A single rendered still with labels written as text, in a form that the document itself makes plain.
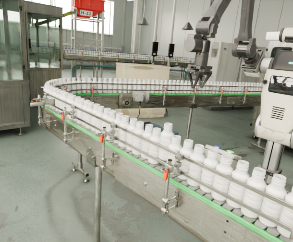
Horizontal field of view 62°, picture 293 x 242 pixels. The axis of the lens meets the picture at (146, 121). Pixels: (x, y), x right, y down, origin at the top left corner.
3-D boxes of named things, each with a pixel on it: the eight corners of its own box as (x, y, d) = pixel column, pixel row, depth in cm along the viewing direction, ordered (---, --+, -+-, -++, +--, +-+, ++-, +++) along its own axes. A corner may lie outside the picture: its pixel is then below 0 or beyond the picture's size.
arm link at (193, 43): (218, 24, 101) (200, 24, 107) (201, 19, 93) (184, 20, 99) (213, 54, 104) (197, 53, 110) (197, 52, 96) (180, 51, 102)
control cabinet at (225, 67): (220, 106, 775) (231, 43, 722) (232, 110, 732) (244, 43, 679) (200, 106, 741) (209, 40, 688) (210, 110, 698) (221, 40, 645)
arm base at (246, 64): (255, 69, 136) (264, 51, 137) (251, 61, 130) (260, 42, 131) (240, 67, 142) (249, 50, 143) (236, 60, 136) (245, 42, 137)
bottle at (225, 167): (215, 202, 87) (223, 160, 83) (208, 193, 93) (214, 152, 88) (230, 201, 89) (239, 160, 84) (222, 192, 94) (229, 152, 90)
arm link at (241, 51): (256, 49, 133) (247, 49, 136) (250, 38, 125) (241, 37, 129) (250, 64, 132) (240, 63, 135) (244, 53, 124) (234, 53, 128)
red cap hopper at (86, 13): (73, 95, 750) (73, -6, 672) (70, 90, 812) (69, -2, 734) (103, 95, 789) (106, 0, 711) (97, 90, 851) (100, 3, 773)
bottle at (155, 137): (153, 165, 111) (156, 131, 106) (145, 161, 115) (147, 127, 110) (163, 163, 115) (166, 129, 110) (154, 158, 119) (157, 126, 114)
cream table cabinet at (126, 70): (153, 111, 639) (158, 65, 606) (164, 117, 585) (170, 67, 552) (113, 112, 592) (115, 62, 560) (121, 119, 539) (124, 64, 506)
